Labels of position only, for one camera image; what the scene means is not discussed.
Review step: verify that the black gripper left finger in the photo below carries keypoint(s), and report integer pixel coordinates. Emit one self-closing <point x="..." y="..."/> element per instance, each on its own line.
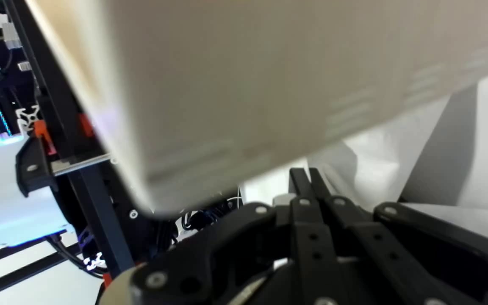
<point x="300" y="183"/>

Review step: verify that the black clamp mount frame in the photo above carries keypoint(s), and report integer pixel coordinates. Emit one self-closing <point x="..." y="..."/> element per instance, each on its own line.
<point x="91" y="198"/>

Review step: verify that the white paper napkin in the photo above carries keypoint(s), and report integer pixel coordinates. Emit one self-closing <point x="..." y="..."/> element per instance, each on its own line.
<point x="434" y="157"/>

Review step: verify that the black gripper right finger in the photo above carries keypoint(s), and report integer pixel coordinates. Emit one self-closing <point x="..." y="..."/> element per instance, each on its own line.
<point x="319" y="184"/>

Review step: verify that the wooden shape sorter house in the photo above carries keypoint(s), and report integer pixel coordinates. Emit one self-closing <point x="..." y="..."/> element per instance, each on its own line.
<point x="191" y="96"/>

